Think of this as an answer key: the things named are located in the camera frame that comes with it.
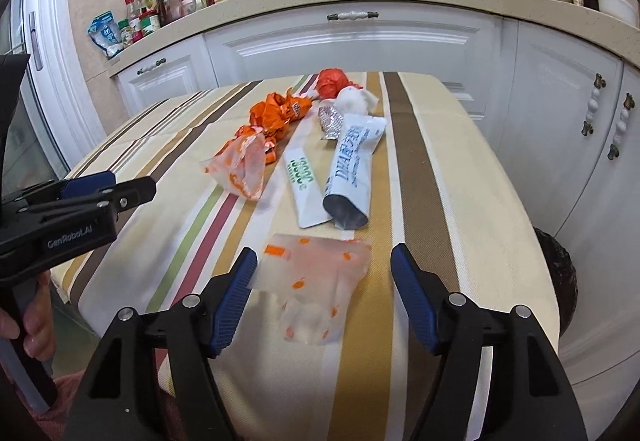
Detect clear orange-dotted plastic bag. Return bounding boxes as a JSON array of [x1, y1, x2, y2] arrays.
[[247, 233, 373, 347], [200, 124, 273, 200]]

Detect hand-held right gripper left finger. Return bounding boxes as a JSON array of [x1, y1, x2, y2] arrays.
[[65, 247, 259, 441]]

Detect orange wrapper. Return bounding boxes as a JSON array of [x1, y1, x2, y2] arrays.
[[248, 92, 315, 164]]

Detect white plastic container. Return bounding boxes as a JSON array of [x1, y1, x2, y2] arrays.
[[597, 0, 640, 25]]

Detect white ceramic door handle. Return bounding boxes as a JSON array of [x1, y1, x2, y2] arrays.
[[580, 73, 607, 136], [606, 92, 635, 160]]

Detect black trash bin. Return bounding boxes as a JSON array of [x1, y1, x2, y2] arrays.
[[532, 226, 579, 340]]

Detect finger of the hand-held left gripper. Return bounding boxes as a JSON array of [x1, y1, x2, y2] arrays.
[[27, 177, 157, 225], [7, 172, 117, 210]]

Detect blue seasoning packets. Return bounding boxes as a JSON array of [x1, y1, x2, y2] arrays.
[[88, 11, 124, 60]]

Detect white ceramic drawer handle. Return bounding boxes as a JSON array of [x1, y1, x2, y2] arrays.
[[326, 11, 379, 22]]

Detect white tissue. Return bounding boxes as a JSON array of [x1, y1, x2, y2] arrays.
[[334, 88, 381, 115]]

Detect silver foil wrapper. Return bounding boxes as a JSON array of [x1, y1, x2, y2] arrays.
[[316, 103, 346, 140]]

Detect striped tablecloth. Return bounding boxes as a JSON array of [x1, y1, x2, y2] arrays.
[[50, 70, 561, 441]]

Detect white kitchen cabinet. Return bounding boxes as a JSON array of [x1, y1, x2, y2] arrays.
[[107, 0, 640, 392]]

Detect red plastic bag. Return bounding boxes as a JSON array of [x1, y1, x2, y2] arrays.
[[316, 68, 365, 100]]

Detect white green-print sachet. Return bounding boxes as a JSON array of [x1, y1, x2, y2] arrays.
[[283, 146, 333, 228]]

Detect long white door handle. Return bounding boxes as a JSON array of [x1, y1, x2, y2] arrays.
[[26, 11, 45, 72]]

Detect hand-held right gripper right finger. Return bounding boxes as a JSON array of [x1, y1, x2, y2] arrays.
[[390, 243, 589, 441]]

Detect white blue-print pouch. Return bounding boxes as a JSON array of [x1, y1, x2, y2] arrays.
[[322, 113, 388, 231]]

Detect person's left hand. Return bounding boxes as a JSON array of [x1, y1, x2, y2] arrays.
[[0, 271, 57, 363]]

